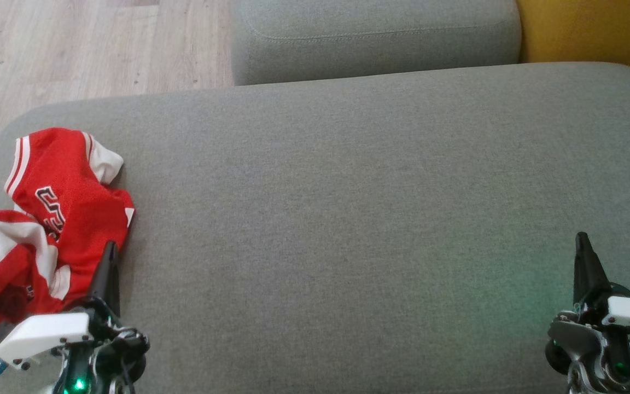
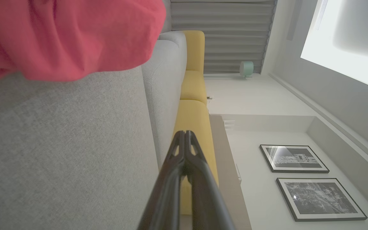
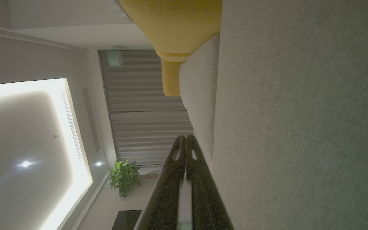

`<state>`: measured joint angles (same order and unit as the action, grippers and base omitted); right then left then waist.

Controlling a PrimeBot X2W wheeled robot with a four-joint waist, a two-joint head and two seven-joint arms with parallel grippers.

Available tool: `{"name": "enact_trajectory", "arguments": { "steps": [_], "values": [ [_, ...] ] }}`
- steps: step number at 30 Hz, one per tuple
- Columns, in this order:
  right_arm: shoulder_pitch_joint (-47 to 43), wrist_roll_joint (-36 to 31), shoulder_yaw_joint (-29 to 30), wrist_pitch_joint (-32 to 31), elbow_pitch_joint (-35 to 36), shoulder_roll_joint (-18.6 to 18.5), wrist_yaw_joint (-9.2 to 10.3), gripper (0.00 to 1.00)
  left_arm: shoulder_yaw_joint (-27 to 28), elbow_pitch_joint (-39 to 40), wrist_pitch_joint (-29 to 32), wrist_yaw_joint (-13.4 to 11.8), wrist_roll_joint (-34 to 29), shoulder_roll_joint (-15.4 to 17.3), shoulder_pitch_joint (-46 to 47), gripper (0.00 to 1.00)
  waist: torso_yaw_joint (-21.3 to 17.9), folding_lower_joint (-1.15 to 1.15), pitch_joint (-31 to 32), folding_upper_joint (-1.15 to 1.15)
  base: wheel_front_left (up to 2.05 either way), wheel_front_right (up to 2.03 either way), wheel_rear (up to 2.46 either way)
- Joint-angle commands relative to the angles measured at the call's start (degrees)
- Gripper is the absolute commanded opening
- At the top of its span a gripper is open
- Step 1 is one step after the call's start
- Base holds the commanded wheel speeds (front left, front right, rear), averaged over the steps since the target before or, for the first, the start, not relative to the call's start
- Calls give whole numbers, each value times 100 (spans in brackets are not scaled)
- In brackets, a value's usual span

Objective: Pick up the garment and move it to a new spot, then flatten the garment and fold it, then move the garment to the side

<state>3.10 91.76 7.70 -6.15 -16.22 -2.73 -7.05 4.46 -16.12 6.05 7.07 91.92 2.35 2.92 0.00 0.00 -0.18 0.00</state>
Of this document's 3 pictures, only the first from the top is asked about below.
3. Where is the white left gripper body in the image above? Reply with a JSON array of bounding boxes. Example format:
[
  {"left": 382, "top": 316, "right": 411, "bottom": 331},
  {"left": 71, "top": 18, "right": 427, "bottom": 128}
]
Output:
[{"left": 0, "top": 298, "right": 151, "bottom": 394}]

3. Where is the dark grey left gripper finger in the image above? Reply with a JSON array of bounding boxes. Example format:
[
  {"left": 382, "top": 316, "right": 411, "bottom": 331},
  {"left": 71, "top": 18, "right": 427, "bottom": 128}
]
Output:
[{"left": 90, "top": 241, "right": 120, "bottom": 318}]

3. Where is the grey fabric sofa seat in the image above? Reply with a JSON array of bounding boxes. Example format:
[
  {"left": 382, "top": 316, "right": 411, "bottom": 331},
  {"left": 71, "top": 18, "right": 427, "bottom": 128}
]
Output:
[{"left": 0, "top": 62, "right": 630, "bottom": 394}]

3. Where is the red white basketball jersey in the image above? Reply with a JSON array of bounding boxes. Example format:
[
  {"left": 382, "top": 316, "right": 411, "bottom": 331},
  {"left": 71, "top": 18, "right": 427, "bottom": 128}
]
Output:
[{"left": 4, "top": 128, "right": 135, "bottom": 315}]

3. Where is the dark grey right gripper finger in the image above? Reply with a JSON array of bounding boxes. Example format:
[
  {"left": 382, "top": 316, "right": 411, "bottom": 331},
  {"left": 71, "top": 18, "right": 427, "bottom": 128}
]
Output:
[{"left": 574, "top": 232, "right": 611, "bottom": 305}]

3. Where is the grey sofa cushion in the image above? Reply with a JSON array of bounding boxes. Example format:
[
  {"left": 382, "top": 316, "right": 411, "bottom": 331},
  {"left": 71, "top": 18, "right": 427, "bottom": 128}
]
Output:
[{"left": 230, "top": 0, "right": 522, "bottom": 86}]

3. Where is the yellow cushion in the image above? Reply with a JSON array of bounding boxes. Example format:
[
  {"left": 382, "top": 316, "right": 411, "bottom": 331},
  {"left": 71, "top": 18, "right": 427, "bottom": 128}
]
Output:
[{"left": 516, "top": 0, "right": 630, "bottom": 85}]

